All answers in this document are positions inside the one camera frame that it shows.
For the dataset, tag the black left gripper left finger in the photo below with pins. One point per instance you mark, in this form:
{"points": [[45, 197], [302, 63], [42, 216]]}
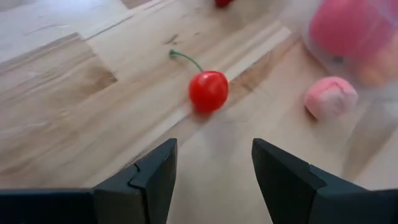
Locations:
{"points": [[130, 202]]}

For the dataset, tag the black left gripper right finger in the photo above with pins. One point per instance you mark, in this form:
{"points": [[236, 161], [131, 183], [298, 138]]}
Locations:
{"points": [[311, 202]]}

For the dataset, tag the clear plastic tupperware container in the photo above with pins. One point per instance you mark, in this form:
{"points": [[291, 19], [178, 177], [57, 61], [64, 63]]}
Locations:
{"points": [[384, 95]]}

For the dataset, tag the red toy cherry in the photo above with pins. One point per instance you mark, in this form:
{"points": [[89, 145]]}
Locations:
{"points": [[223, 2], [208, 91]]}

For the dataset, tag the red toy bell pepper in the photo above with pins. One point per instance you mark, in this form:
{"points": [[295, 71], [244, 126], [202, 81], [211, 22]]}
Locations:
{"points": [[351, 28]]}

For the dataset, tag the pink toy peach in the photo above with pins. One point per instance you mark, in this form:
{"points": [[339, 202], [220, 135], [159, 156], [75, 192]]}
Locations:
{"points": [[329, 98]]}

